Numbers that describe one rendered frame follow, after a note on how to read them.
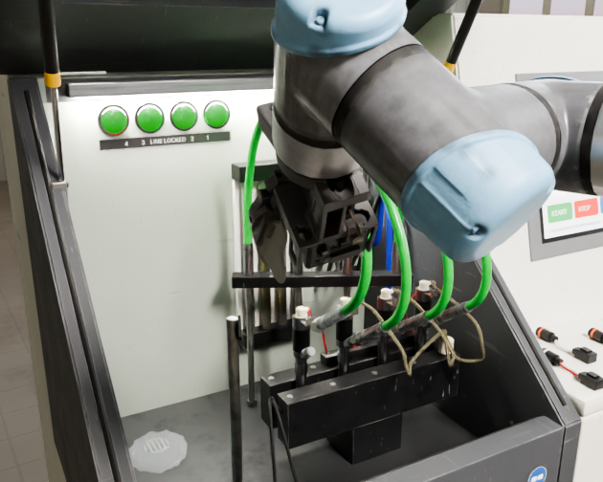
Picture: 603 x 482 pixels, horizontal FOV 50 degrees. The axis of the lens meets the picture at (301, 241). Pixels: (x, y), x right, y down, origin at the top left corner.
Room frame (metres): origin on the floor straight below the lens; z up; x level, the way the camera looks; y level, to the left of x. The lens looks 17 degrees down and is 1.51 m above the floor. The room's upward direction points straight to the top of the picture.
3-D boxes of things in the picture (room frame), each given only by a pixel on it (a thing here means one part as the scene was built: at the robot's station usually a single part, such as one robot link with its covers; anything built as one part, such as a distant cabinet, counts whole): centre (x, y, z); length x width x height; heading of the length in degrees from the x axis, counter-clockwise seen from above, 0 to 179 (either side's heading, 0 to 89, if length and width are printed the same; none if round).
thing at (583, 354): (1.05, -0.47, 0.99); 0.12 x 0.02 x 0.02; 27
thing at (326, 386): (0.99, -0.11, 0.91); 0.34 x 0.10 x 0.15; 118
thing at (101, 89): (1.17, 0.13, 1.43); 0.54 x 0.03 x 0.02; 118
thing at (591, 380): (0.96, -0.44, 0.99); 0.12 x 0.02 x 0.02; 26
